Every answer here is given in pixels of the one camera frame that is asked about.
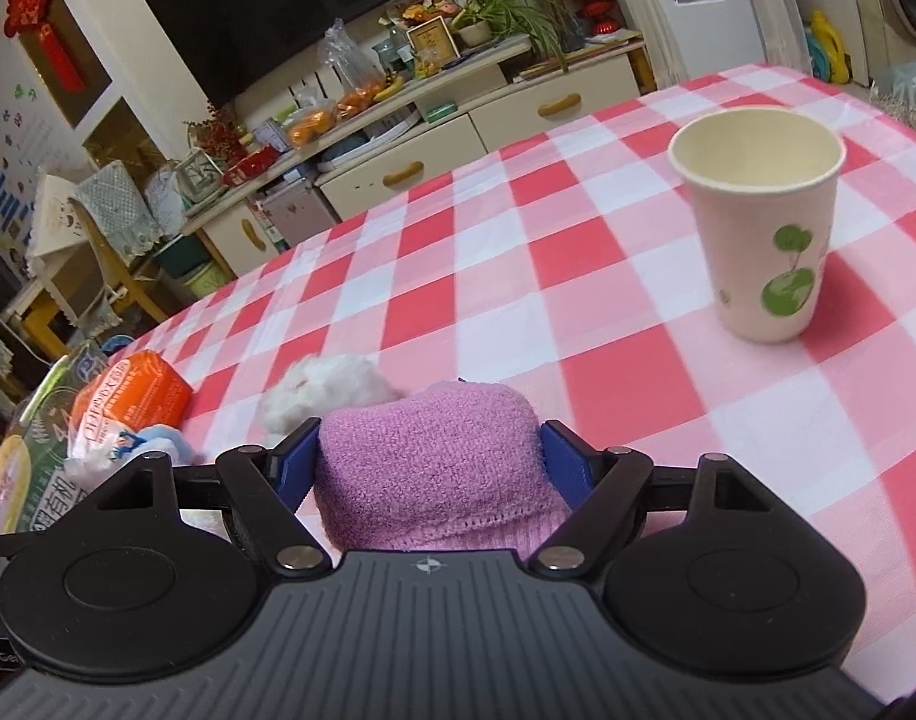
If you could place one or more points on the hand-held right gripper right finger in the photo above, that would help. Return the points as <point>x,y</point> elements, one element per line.
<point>570,465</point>

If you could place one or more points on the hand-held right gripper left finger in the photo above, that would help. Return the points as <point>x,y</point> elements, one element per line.
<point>293,465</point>

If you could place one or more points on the purple knitted towel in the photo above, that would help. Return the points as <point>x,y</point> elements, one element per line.
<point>428,465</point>

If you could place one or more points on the cardboard box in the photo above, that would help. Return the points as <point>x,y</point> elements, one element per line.
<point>41,480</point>

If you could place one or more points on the white fluffy cotton ball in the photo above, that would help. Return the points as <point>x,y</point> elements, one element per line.
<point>330,384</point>

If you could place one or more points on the orange wet wipes packet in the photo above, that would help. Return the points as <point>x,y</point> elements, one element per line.
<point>135,394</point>

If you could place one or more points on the white blue plastic packet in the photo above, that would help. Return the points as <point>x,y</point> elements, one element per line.
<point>107,454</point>

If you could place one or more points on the red white checked tablecloth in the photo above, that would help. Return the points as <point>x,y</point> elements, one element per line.
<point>503,277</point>

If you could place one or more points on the pale green trash can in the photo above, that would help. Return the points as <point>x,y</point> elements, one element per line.
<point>207,281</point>

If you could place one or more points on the green storage bin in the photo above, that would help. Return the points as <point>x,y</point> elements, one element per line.
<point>179,255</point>

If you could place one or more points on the silver case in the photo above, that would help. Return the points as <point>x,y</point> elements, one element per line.
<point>297,214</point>

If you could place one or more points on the white paper cup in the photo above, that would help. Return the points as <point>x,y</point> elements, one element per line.
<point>750,240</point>

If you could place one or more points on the red flat box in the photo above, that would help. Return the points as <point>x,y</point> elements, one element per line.
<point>252,165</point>

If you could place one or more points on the wooden chair with lace cover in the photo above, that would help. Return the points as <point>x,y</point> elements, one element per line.
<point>90,225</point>

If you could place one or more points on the small bag of oranges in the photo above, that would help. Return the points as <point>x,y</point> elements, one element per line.
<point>312,127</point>

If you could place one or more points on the red berry branches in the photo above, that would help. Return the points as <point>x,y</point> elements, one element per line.
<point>214,131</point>

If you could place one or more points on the cream television cabinet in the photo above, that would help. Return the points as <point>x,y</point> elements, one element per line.
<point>443,135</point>

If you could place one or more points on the tall bag of oranges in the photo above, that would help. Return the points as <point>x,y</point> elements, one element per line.
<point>353,90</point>

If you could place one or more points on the bunch of bananas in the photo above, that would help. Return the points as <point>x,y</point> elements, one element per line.
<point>389,88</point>

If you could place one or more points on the green potted plant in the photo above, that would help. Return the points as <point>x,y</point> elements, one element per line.
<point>514,15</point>

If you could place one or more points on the black television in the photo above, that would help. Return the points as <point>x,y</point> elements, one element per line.
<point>293,7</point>

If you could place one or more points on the red lantern ornaments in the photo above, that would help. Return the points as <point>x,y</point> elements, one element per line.
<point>597,7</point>

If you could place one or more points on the white standing air conditioner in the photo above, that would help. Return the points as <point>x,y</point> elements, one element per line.
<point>698,15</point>

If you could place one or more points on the yellow plastic toy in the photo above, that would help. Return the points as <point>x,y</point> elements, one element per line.
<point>826,45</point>

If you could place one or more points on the grey blue cushion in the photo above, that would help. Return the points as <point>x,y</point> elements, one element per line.
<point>908,94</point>

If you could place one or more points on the wall poster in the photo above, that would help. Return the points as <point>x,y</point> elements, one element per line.
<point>0,180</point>

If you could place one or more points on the wooden picture frame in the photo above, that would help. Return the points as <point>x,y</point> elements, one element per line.
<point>432,43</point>

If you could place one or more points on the red knot wall decoration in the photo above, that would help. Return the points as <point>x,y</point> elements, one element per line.
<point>41,22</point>

